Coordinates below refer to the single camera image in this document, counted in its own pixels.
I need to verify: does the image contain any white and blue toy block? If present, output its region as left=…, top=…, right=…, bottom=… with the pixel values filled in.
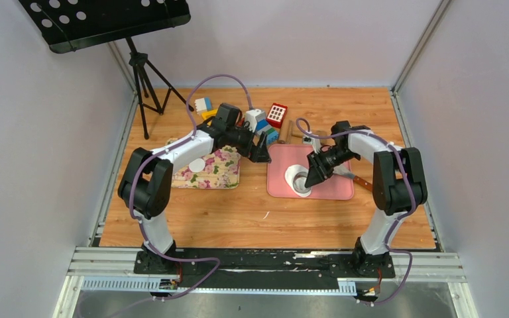
left=194, top=97, right=213, bottom=115

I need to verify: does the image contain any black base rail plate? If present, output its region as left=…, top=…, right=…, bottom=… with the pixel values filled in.
left=133, top=247, right=395, bottom=290

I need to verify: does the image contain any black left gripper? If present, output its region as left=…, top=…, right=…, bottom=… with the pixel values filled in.
left=227, top=122, right=272, bottom=164

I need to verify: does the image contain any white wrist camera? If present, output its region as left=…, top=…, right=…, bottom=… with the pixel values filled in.
left=245, top=109, right=266, bottom=132
left=302, top=136, right=319, bottom=147

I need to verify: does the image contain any red window toy brick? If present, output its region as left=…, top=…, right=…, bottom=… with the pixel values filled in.
left=266, top=103, right=288, bottom=129

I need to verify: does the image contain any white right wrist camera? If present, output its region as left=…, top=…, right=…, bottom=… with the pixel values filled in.
left=302, top=136, right=319, bottom=147

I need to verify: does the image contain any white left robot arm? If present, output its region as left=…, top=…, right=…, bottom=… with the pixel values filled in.
left=117, top=103, right=271, bottom=274

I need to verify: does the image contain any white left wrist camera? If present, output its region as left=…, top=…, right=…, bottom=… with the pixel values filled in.
left=245, top=109, right=266, bottom=132

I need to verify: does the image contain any blue green white brick stack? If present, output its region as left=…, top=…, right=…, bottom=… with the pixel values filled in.
left=256, top=119, right=279, bottom=144

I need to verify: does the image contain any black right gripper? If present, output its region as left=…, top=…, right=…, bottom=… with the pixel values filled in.
left=305, top=146, right=359, bottom=189

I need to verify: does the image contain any metal dough scraper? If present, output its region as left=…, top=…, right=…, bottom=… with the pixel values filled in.
left=333, top=164, right=372, bottom=192

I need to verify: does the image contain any white dough ball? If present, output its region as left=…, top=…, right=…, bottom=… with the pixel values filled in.
left=284, top=164, right=311, bottom=197

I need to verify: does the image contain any yellow triangular toy frame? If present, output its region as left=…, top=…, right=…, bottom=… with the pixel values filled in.
left=201, top=109, right=217, bottom=121

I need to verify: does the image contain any white slotted cable duct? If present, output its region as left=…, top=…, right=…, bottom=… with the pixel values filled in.
left=81, top=277, right=358, bottom=295

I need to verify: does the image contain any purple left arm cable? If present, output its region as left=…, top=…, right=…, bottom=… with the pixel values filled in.
left=128, top=74, right=255, bottom=303

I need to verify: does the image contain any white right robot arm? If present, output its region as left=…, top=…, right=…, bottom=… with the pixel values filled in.
left=305, top=121, right=427, bottom=277

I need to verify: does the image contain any flat white dough wrapper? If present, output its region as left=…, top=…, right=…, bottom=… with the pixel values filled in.
left=188, top=158, right=206, bottom=173

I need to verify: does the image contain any black tripod stand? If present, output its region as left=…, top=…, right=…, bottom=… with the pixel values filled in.
left=125, top=37, right=192, bottom=140

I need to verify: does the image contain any pink rectangular tray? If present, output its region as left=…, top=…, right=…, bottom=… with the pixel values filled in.
left=266, top=144, right=354, bottom=200

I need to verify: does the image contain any wooden dough roller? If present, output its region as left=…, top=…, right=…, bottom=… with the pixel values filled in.
left=276, top=121, right=307, bottom=144

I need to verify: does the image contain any floral rectangular tray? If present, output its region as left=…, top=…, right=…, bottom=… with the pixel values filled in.
left=172, top=146, right=241, bottom=189

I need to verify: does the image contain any round metal cutter ring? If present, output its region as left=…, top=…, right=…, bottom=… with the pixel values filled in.
left=292, top=173, right=315, bottom=196

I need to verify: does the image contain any black perforated stand shelf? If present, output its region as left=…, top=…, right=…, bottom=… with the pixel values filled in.
left=19, top=0, right=191, bottom=54

